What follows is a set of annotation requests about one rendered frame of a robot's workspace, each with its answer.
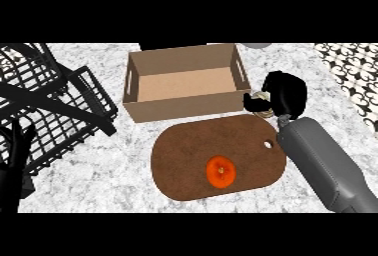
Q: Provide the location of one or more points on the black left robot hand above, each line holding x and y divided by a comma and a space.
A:
12, 166

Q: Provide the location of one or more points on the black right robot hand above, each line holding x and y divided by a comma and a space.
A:
288, 91

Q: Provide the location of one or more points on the pale cupcake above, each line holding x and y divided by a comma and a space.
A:
262, 97

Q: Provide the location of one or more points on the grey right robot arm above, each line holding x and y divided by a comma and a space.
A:
325, 166

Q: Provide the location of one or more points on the brown cardboard box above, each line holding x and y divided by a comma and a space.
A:
185, 85

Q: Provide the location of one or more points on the brown wooden cutting board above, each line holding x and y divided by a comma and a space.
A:
197, 160

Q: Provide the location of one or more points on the black and white patterned placemat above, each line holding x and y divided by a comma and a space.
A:
352, 76

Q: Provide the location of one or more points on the grey round object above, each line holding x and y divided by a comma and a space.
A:
257, 45

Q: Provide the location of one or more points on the orange fruit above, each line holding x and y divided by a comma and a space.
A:
221, 172

